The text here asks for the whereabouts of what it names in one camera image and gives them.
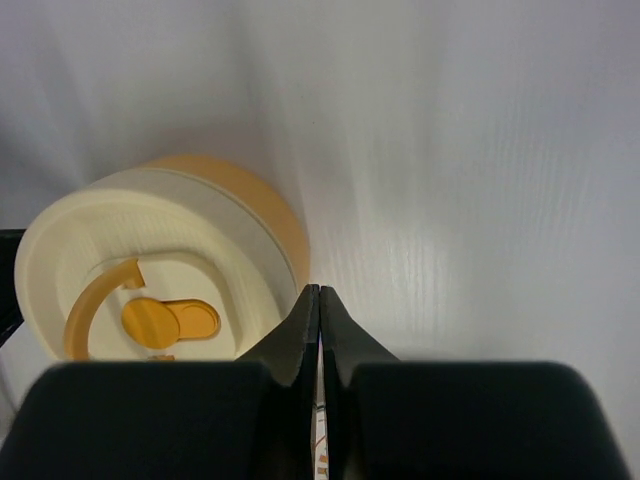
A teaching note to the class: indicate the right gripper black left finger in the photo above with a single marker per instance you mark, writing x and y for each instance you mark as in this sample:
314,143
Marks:
250,418

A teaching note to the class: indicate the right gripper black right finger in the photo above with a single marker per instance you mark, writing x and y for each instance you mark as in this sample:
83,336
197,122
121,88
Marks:
436,419

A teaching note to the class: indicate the round beige container lid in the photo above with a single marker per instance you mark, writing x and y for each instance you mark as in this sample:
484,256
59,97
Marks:
188,241

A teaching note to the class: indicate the round beige lunch container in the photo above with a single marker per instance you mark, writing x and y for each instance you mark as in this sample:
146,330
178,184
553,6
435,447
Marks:
257,197

